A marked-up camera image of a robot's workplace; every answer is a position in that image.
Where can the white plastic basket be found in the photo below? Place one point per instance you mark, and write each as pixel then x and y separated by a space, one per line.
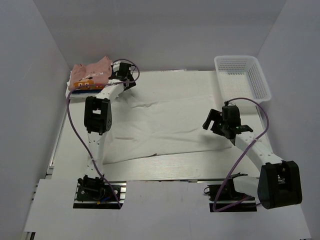
pixel 241 76

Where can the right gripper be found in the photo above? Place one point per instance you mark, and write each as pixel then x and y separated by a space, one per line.
pixel 216 116

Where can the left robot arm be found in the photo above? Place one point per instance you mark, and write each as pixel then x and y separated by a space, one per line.
pixel 98 113

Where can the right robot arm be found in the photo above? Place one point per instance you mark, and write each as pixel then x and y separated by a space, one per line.
pixel 278 184

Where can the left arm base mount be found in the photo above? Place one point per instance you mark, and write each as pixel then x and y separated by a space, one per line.
pixel 96 194

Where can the pink folded t shirt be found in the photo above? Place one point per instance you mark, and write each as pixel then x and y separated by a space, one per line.
pixel 94 73

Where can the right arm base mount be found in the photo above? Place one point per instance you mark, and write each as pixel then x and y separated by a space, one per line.
pixel 225 196

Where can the white printed t shirt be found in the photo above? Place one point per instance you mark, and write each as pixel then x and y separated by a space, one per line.
pixel 143 129

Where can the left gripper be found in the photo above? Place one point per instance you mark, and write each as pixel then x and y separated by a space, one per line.
pixel 132 82

